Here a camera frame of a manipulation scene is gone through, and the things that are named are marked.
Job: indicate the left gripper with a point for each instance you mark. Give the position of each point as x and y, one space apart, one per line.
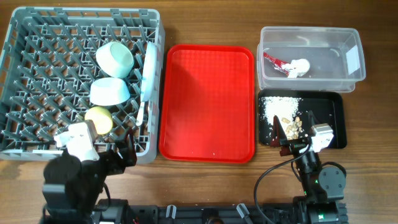
116 166

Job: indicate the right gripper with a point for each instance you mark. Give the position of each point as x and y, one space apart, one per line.
280 138

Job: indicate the rice and peanut shell scraps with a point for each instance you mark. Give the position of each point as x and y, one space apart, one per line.
287 111

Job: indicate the white plastic spoon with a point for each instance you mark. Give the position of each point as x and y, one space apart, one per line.
140 114

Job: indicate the yellow plastic cup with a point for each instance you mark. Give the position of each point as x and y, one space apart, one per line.
101 118

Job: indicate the light blue small bowl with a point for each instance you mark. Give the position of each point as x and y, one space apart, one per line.
109 91

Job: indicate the white napkin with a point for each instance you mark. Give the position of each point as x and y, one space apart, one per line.
297 68

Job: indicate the red snack wrapper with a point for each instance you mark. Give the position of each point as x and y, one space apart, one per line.
277 63

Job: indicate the light blue round plate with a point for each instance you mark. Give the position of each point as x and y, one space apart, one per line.
148 73

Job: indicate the pale green bowl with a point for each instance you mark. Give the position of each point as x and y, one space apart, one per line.
115 59

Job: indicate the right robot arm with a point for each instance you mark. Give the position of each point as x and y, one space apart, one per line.
323 183

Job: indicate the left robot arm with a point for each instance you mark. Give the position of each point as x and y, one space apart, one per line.
76 192

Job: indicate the grey plastic dishwasher rack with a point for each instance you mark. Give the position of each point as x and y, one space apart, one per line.
48 64

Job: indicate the black plastic tray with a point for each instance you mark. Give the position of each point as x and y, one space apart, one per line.
326 106

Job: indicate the clear plastic bin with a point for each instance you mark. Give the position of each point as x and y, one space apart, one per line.
335 56

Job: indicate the red plastic serving tray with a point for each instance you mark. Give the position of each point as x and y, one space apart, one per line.
208 111

